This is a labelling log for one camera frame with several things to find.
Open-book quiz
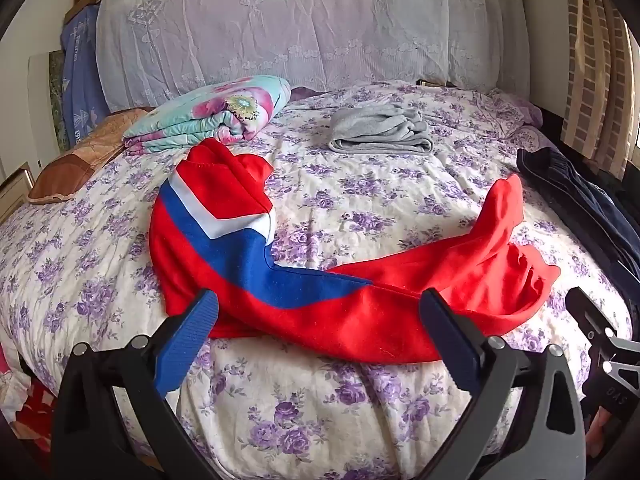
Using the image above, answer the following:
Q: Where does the green patterned panel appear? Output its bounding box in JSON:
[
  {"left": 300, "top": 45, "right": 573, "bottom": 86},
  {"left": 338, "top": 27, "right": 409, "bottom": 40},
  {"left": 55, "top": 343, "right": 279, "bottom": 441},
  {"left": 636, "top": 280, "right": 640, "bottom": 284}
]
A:
[{"left": 47, "top": 50, "right": 70, "bottom": 154}]

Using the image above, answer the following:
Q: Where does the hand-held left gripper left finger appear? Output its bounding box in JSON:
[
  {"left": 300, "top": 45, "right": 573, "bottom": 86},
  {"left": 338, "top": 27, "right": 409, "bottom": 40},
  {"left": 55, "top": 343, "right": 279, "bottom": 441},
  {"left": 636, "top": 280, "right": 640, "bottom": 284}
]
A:
[{"left": 50, "top": 289, "right": 221, "bottom": 480}]

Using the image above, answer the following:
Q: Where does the person's right hand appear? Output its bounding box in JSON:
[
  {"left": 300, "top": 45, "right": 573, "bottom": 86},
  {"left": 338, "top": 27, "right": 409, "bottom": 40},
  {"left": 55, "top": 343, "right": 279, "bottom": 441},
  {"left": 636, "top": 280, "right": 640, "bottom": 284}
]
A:
[{"left": 586, "top": 407, "right": 610, "bottom": 457}]

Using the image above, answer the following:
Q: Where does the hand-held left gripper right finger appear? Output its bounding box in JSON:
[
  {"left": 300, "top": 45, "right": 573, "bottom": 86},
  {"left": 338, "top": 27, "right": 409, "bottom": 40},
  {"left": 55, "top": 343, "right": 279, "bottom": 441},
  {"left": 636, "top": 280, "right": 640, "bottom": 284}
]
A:
[{"left": 419, "top": 288, "right": 588, "bottom": 480}]

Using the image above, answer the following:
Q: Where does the purple floral pillow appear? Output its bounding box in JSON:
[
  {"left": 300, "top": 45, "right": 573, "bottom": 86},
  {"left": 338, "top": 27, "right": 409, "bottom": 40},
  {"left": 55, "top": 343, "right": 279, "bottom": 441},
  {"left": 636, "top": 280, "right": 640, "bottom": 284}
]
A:
[{"left": 479, "top": 87, "right": 544, "bottom": 137}]

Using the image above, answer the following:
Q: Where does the beige striped curtain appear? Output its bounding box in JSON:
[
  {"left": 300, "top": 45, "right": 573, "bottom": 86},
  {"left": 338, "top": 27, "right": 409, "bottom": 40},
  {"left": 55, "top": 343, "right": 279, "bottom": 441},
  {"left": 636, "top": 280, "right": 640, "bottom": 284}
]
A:
[{"left": 560, "top": 0, "right": 640, "bottom": 177}]

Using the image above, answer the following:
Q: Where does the brown pillow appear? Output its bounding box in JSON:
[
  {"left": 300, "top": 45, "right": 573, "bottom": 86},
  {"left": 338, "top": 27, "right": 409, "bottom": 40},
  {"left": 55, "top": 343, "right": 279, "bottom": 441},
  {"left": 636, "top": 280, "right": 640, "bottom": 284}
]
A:
[{"left": 27, "top": 107, "right": 156, "bottom": 205}]

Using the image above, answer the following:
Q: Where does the dark navy garment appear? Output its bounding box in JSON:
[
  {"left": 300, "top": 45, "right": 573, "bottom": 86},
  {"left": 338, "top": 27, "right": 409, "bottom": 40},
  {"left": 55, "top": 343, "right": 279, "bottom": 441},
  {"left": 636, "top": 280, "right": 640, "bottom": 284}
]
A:
[{"left": 516, "top": 147, "right": 640, "bottom": 292}]

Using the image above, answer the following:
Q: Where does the blue printed cloth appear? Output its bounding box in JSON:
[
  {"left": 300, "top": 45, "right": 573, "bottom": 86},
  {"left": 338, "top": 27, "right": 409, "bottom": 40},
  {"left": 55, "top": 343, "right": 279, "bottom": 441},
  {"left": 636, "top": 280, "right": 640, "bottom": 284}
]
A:
[{"left": 60, "top": 4, "right": 112, "bottom": 149}]

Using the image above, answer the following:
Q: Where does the folded floral quilt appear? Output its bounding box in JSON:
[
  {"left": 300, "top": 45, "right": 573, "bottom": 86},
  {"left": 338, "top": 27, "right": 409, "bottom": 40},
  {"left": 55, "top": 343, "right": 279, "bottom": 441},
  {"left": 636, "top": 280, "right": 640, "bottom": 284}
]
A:
[{"left": 122, "top": 75, "right": 292, "bottom": 156}]

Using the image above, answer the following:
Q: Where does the purple floral bed sheet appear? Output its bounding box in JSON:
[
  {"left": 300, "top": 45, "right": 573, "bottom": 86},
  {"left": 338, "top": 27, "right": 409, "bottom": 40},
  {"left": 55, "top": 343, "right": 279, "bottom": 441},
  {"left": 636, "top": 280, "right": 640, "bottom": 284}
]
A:
[{"left": 0, "top": 80, "right": 633, "bottom": 480}]

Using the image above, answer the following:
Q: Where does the red cloth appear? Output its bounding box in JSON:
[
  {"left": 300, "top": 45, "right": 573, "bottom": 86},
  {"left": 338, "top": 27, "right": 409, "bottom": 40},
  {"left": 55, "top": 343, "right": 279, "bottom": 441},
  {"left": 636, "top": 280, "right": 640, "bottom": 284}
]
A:
[{"left": 0, "top": 345, "right": 57, "bottom": 442}]

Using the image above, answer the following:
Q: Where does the white lace headboard cover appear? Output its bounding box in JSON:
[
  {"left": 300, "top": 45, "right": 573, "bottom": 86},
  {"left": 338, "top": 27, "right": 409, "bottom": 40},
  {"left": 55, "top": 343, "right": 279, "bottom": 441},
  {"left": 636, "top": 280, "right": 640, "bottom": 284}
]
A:
[{"left": 95, "top": 0, "right": 502, "bottom": 112}]

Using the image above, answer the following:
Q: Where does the folded grey garment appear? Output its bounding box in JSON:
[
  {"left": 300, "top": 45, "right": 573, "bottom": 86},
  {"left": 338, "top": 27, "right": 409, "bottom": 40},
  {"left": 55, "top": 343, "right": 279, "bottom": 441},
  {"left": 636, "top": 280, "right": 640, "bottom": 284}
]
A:
[{"left": 327, "top": 102, "right": 434, "bottom": 155}]

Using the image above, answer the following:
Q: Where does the wooden nightstand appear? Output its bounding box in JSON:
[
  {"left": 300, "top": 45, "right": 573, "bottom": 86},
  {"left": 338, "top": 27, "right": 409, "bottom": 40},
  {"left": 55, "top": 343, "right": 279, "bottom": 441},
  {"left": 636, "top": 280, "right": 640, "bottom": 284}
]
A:
[{"left": 0, "top": 161, "right": 36, "bottom": 222}]

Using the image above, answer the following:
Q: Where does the red blue white sweater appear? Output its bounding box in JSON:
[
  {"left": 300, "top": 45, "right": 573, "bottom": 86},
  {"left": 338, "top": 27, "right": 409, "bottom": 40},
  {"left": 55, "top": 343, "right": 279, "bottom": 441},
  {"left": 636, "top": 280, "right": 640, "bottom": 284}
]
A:
[{"left": 149, "top": 138, "right": 562, "bottom": 365}]

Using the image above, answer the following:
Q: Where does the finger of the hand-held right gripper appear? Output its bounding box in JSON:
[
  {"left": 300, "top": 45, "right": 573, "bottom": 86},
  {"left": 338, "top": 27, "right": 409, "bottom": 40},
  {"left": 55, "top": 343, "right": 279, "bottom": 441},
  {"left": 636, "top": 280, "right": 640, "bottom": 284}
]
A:
[{"left": 565, "top": 287, "right": 620, "bottom": 357}]

